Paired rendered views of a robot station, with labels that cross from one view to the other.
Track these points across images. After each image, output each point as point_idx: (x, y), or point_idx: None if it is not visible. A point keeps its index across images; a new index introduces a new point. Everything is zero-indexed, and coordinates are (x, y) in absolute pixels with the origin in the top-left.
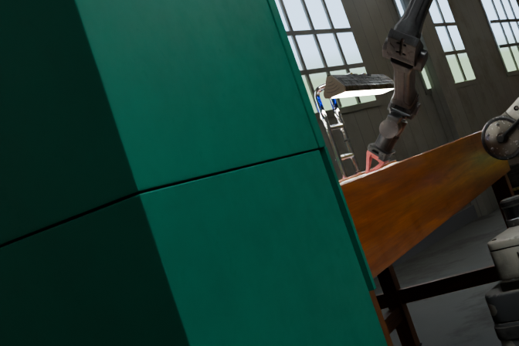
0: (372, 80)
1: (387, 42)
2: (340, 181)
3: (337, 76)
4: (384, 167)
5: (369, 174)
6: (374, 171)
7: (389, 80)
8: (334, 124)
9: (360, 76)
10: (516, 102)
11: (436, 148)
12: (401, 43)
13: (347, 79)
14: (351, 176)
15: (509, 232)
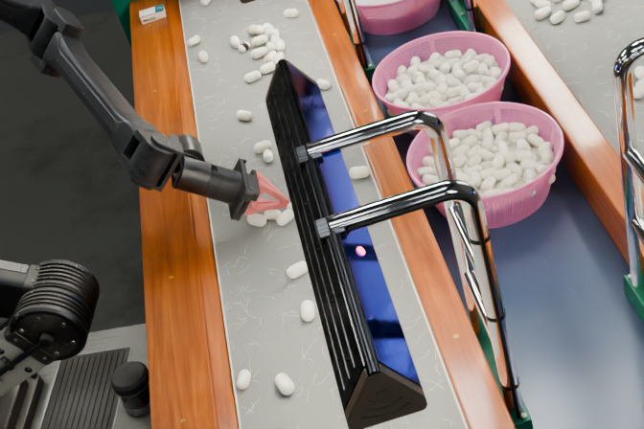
0: (310, 238)
1: (57, 6)
2: (393, 227)
3: (280, 83)
4: (155, 100)
5: (140, 59)
6: (169, 98)
7: (342, 369)
8: (467, 236)
9: (304, 179)
10: (5, 260)
11: (141, 206)
12: (43, 18)
13: (280, 116)
14: (412, 274)
15: (147, 352)
